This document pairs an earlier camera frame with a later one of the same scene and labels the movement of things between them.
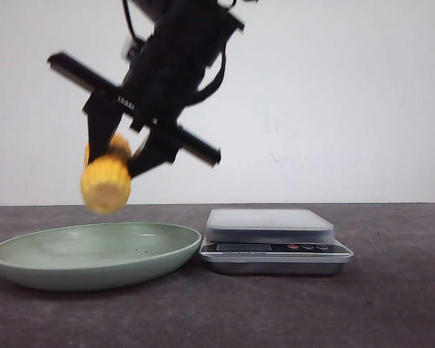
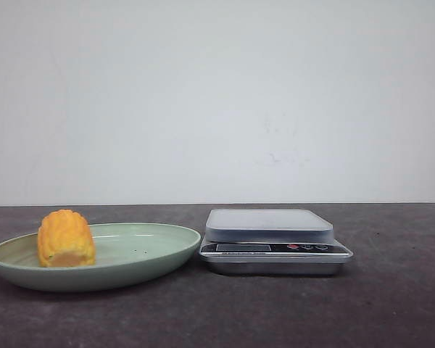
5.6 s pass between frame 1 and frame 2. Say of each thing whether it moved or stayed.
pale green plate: stayed
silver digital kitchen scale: stayed
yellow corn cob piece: moved
